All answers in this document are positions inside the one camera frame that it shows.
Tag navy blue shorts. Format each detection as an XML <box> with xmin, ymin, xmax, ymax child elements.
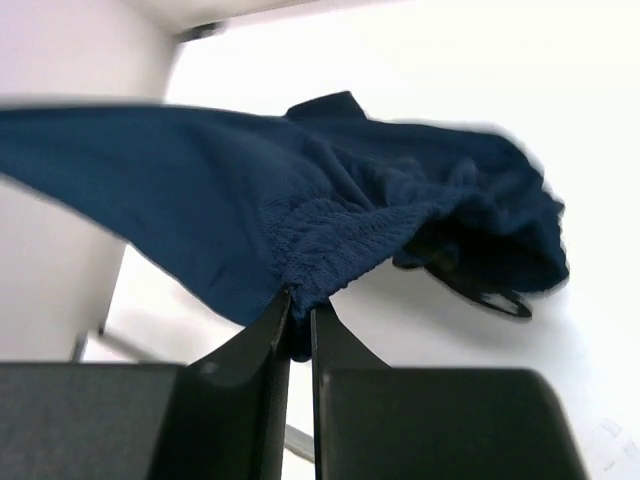
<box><xmin>1</xmin><ymin>92</ymin><xmax>569</xmax><ymax>361</ymax></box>

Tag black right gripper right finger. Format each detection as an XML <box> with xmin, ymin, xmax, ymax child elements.
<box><xmin>310</xmin><ymin>305</ymin><xmax>587</xmax><ymax>480</ymax></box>

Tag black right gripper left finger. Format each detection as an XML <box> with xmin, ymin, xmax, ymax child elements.
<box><xmin>1</xmin><ymin>292</ymin><xmax>290</xmax><ymax>480</ymax></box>

